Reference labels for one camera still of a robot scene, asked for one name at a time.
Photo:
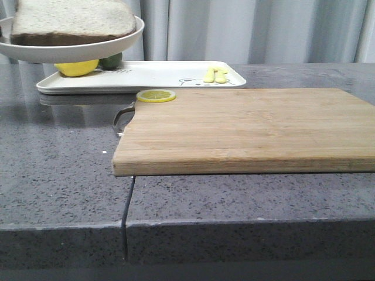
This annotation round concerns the white round plate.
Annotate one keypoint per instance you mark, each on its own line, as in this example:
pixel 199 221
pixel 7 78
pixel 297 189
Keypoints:
pixel 65 54

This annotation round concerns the white bread slice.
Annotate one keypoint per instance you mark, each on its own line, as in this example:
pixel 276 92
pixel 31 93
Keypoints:
pixel 67 23

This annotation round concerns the white rectangular tray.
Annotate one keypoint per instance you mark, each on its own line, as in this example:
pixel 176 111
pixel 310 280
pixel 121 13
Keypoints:
pixel 135 76

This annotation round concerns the yellow lemon slice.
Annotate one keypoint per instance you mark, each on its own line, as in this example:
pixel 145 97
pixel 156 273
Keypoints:
pixel 156 95

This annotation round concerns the green lime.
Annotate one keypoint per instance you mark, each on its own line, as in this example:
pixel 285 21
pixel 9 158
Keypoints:
pixel 112 62

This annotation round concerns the grey curtain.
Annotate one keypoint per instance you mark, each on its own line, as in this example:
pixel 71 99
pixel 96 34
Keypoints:
pixel 255 32

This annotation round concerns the yellow whole lemon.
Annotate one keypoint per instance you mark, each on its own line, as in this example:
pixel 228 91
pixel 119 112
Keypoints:
pixel 78 68

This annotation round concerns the wooden cutting board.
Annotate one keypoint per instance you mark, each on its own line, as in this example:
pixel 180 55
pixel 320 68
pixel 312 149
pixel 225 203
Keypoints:
pixel 276 130

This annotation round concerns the left yellow utensil handle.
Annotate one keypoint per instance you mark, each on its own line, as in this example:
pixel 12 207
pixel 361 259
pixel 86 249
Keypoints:
pixel 209 77

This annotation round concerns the metal cutting board handle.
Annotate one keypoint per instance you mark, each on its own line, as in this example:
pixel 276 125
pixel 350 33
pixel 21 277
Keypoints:
pixel 122 119

